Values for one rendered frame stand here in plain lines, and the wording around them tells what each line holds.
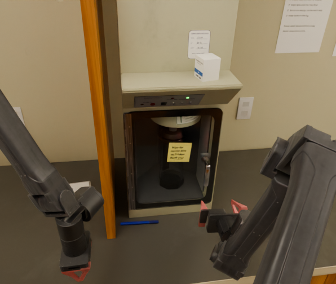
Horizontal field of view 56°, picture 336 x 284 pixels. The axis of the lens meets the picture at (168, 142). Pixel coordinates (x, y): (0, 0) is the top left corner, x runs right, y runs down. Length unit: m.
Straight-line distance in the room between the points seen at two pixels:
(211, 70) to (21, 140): 0.49
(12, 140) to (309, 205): 0.53
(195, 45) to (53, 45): 0.64
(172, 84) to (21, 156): 0.41
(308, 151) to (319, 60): 1.22
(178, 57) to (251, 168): 0.78
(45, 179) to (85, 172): 0.79
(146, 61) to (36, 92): 0.66
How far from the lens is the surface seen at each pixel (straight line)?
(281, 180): 0.55
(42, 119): 1.50
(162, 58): 0.92
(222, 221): 0.92
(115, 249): 1.15
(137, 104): 0.91
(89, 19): 0.80
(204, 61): 0.85
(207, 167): 1.05
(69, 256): 0.83
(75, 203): 0.74
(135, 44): 0.90
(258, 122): 1.64
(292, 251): 0.39
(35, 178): 0.70
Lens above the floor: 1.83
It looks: 32 degrees down
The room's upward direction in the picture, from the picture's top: 2 degrees clockwise
